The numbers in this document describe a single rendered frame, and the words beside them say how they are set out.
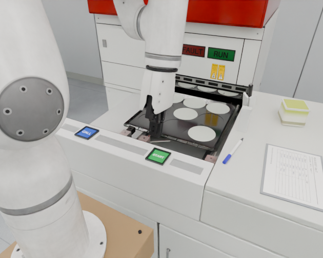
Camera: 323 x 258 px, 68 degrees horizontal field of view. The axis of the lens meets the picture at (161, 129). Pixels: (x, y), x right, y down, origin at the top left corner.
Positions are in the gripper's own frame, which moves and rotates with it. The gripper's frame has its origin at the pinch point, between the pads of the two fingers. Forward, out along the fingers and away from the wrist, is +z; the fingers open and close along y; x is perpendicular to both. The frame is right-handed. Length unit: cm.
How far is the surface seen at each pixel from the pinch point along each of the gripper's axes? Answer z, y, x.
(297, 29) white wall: -35, -205, 30
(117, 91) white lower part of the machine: 12, -63, -57
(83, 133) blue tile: 9.7, -2.4, -26.5
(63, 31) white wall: -7, -211, -254
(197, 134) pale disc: 10.6, -27.8, 3.9
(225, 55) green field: -16, -56, 3
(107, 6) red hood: -31, -48, -53
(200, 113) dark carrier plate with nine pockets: 7.3, -42.9, -0.3
